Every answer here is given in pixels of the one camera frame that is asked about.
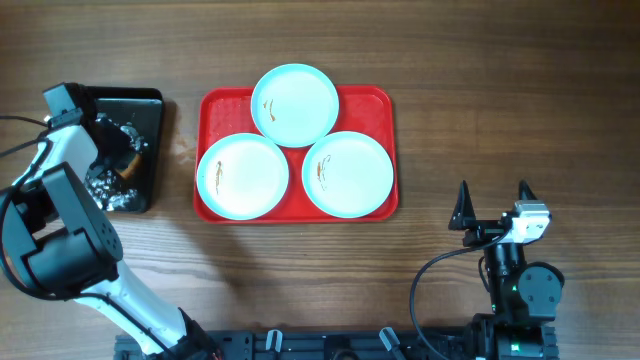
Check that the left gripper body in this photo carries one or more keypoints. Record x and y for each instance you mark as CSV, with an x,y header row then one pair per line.
x,y
113,154

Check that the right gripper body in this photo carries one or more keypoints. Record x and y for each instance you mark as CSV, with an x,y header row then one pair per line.
x,y
483,232

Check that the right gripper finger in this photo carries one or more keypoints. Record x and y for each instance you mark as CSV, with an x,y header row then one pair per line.
x,y
525,193
463,216

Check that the green and orange sponge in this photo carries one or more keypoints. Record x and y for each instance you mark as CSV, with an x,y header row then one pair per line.
x,y
127,165

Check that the light blue plate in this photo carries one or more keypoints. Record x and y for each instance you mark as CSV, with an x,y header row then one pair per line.
x,y
347,174
242,176
294,105

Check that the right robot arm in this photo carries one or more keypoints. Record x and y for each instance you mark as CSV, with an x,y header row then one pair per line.
x,y
524,295

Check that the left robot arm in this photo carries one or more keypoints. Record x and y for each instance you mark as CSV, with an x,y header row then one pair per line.
x,y
58,245

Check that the black water tray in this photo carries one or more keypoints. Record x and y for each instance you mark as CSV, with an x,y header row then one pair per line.
x,y
139,112

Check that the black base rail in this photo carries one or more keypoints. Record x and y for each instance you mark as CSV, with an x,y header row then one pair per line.
x,y
443,342

